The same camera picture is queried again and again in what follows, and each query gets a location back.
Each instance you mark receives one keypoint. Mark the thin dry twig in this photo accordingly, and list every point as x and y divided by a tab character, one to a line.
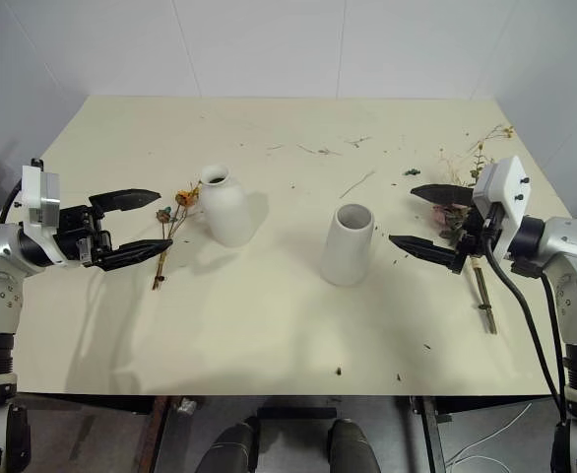
356	184

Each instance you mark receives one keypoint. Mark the dried orange flower bunch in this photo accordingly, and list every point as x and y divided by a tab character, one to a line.
170	224

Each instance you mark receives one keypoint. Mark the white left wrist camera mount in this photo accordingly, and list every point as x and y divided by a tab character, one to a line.
40	197

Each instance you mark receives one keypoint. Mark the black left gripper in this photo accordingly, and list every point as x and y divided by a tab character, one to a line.
74	231

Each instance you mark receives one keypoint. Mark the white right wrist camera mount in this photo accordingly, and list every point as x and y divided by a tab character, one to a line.
507	192

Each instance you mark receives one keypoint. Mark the dark rounded shape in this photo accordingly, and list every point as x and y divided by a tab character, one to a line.
232	446
352	446

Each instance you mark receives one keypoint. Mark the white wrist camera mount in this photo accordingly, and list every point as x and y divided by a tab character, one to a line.
40	197
507	192

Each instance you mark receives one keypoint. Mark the small green plant scrap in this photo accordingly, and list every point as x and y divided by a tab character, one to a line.
411	172

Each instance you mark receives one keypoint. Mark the dried pink flower bunch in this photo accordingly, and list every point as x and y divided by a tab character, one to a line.
448	217

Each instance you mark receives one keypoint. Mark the white bottle-shaped ceramic vase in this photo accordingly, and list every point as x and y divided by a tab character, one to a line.
227	212

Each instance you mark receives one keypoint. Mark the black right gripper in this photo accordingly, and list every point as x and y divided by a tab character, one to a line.
475	236

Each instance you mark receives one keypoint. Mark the white cylindrical ceramic vase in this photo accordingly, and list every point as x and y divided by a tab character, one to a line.
346	251

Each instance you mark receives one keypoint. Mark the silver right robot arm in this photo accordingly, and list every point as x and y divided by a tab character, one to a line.
571	246

